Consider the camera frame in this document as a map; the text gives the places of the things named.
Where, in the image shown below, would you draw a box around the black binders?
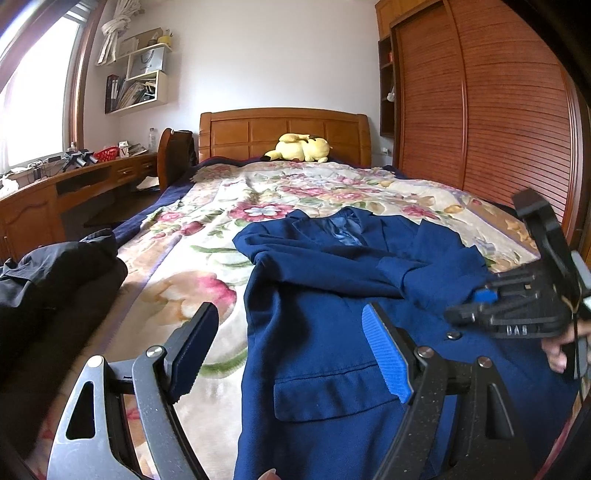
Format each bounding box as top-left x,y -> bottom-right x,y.
105,74 -> 122,114

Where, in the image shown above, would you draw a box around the white wall shelf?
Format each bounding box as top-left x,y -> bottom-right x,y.
104,28 -> 174,116

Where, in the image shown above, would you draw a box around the wooden bed headboard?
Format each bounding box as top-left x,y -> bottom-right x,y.
198,108 -> 372,168

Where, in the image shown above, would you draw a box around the black clothes pile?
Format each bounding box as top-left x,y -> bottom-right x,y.
0,228 -> 129,462

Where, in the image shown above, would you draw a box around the floral blanket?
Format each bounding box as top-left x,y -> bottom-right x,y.
28,161 -> 550,480

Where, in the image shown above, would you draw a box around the yellow plush toy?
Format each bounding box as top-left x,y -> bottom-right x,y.
264,133 -> 333,163

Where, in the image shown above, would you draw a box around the black cable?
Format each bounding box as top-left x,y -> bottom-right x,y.
571,251 -> 586,380

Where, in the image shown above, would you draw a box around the black device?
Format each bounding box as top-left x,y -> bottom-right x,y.
62,148 -> 99,172

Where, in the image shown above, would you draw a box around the blue blazer jacket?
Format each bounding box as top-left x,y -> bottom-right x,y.
232,206 -> 583,480

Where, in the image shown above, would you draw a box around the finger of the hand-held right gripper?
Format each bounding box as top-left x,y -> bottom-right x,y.
444,302 -> 504,326
471,274 -> 513,305

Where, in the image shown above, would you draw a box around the person's right hand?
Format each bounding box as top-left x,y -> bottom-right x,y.
542,319 -> 591,381

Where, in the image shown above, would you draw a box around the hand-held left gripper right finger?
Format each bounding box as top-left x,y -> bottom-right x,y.
361,302 -> 533,480

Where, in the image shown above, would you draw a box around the window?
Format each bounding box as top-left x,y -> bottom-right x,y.
0,0 -> 105,174

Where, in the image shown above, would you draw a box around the white paper bag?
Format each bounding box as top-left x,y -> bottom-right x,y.
127,46 -> 165,77

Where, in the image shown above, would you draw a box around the wooden desk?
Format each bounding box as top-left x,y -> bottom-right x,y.
0,151 -> 160,265

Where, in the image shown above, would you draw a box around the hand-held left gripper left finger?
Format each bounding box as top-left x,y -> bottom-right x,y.
46,302 -> 220,480

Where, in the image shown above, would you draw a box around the wooden louvred wardrobe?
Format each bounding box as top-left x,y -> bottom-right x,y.
374,0 -> 591,259

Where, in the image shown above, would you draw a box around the tied beige curtain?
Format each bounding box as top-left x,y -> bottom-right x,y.
96,0 -> 141,65

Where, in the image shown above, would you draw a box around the wooden chair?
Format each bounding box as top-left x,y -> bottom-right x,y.
157,128 -> 195,195

